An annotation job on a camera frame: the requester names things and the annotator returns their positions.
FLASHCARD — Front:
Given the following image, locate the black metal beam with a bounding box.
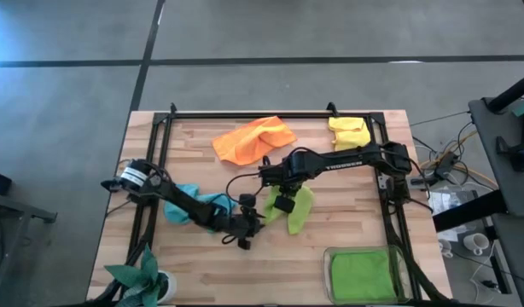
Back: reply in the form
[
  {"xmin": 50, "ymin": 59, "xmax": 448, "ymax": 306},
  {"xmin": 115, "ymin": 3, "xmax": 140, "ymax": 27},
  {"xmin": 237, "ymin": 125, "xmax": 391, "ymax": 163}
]
[{"xmin": 432, "ymin": 189, "xmax": 509, "ymax": 234}]

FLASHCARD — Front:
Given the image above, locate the green microfiber towel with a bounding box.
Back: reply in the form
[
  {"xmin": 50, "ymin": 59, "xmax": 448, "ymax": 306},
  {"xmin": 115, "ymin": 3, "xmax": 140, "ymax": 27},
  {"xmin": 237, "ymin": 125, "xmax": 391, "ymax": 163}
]
[
  {"xmin": 329, "ymin": 250, "xmax": 398, "ymax": 303},
  {"xmin": 261, "ymin": 183, "xmax": 316, "ymax": 235}
]

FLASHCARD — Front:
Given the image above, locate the black clamp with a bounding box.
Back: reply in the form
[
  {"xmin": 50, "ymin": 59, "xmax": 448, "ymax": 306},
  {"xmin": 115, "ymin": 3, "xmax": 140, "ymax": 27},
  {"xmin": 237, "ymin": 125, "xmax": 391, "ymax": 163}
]
[{"xmin": 495, "ymin": 136, "xmax": 524, "ymax": 172}]

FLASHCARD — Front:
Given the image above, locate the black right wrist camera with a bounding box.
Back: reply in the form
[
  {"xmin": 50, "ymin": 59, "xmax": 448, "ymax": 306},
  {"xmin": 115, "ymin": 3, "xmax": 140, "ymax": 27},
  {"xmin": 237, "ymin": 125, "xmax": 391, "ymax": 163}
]
[{"xmin": 273, "ymin": 194, "xmax": 296, "ymax": 214}]

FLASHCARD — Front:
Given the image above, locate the small white cup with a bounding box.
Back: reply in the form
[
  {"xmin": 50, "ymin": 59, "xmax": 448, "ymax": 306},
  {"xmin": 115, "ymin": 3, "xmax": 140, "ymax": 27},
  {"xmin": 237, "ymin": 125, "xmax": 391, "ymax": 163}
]
[{"xmin": 438, "ymin": 237, "xmax": 454, "ymax": 259}]

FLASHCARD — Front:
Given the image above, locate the black metal pole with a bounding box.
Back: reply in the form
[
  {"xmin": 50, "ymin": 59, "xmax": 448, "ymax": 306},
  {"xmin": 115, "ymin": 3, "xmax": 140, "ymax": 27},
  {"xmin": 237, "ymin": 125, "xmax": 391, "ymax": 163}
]
[{"xmin": 487, "ymin": 70, "xmax": 524, "ymax": 113}]

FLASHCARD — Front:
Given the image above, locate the yellow cable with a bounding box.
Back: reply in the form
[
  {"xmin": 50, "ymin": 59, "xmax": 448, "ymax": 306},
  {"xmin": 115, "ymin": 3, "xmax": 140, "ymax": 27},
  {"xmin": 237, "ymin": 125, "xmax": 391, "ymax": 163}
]
[{"xmin": 418, "ymin": 130, "xmax": 500, "ymax": 189}]

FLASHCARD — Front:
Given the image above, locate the clear plastic container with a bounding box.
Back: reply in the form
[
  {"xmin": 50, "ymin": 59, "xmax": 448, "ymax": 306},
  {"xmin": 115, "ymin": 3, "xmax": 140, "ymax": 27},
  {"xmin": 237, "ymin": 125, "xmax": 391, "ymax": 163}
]
[{"xmin": 322, "ymin": 245, "xmax": 413, "ymax": 306}]

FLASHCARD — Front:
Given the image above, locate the black aluminium table frame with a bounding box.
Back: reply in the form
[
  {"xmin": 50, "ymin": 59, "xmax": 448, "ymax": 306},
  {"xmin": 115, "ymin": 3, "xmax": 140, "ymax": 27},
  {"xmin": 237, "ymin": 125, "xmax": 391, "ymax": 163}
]
[{"xmin": 89, "ymin": 101, "xmax": 453, "ymax": 307}]

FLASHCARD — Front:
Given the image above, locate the grey metal stand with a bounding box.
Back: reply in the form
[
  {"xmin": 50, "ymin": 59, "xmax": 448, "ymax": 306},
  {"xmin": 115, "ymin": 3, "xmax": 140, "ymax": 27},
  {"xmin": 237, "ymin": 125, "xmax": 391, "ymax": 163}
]
[{"xmin": 0, "ymin": 190, "xmax": 58, "ymax": 307}]

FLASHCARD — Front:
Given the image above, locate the orange microfiber towel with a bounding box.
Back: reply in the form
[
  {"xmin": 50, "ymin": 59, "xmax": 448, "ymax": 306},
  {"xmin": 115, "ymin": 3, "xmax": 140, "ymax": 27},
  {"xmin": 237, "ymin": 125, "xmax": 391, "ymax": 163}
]
[{"xmin": 211, "ymin": 115, "xmax": 298, "ymax": 166}]

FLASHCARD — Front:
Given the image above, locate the dark grey side table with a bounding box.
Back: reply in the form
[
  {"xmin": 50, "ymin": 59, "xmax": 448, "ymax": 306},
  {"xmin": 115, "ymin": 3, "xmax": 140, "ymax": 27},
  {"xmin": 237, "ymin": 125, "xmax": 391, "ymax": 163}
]
[{"xmin": 469, "ymin": 96, "xmax": 524, "ymax": 307}]

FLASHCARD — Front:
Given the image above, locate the yellow microfiber towel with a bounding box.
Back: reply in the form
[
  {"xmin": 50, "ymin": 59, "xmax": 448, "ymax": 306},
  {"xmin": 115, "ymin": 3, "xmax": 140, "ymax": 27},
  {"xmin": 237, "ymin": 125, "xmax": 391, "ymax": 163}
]
[{"xmin": 328, "ymin": 116, "xmax": 372, "ymax": 154}]

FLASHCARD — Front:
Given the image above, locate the green artificial potted plant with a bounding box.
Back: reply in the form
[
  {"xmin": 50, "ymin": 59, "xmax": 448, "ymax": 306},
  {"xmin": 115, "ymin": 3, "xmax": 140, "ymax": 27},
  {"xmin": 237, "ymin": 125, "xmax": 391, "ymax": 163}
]
[{"xmin": 103, "ymin": 243, "xmax": 178, "ymax": 307}]

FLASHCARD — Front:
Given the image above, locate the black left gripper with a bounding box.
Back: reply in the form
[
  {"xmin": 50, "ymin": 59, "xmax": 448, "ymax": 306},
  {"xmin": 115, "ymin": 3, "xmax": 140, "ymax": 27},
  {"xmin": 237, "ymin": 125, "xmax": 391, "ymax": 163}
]
[{"xmin": 221, "ymin": 211, "xmax": 265, "ymax": 251}]

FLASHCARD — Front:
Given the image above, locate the black floor cable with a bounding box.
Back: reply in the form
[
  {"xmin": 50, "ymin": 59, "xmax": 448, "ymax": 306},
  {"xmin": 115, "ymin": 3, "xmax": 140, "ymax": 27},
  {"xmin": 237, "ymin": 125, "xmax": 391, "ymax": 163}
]
[{"xmin": 409, "ymin": 110, "xmax": 471, "ymax": 128}]

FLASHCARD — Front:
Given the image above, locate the white mug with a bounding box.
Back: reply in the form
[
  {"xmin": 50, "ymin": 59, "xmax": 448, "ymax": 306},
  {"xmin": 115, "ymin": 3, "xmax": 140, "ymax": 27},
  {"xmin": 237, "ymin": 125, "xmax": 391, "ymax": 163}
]
[{"xmin": 463, "ymin": 232, "xmax": 490, "ymax": 256}]

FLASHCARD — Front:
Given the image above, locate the teal microfiber towel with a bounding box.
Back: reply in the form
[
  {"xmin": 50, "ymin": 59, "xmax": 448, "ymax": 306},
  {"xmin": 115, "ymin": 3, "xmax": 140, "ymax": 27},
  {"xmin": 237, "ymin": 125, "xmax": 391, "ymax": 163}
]
[{"xmin": 162, "ymin": 182, "xmax": 238, "ymax": 234}]

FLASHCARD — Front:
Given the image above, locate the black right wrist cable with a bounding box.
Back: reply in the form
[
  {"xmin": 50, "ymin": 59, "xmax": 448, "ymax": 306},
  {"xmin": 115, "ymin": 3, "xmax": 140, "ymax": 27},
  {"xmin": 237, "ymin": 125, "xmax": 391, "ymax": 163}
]
[{"xmin": 224, "ymin": 170, "xmax": 265, "ymax": 204}]

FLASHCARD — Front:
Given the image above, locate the black power adapter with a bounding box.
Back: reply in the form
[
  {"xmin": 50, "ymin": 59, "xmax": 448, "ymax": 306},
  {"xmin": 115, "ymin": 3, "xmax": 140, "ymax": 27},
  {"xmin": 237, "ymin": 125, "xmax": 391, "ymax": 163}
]
[{"xmin": 434, "ymin": 151, "xmax": 460, "ymax": 181}]

